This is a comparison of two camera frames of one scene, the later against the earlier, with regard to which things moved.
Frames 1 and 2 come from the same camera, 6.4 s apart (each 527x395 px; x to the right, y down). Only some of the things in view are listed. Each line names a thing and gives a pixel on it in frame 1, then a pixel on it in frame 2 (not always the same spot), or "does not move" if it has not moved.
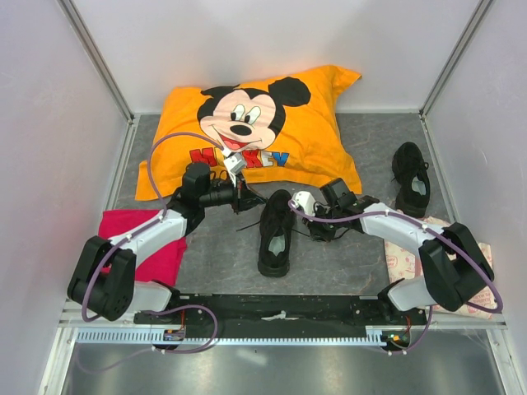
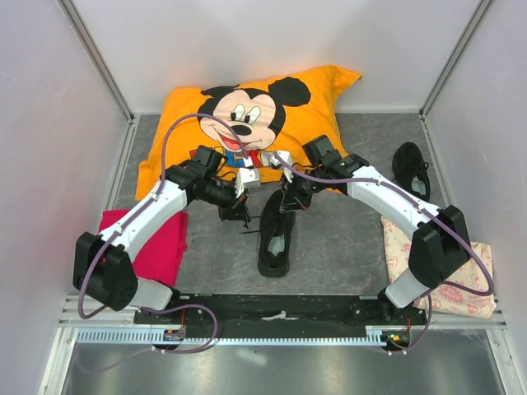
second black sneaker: [409, 170] does not move
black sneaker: [275, 234] does not move
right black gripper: [316, 232] to [304, 202]
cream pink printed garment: [403, 261] does not move
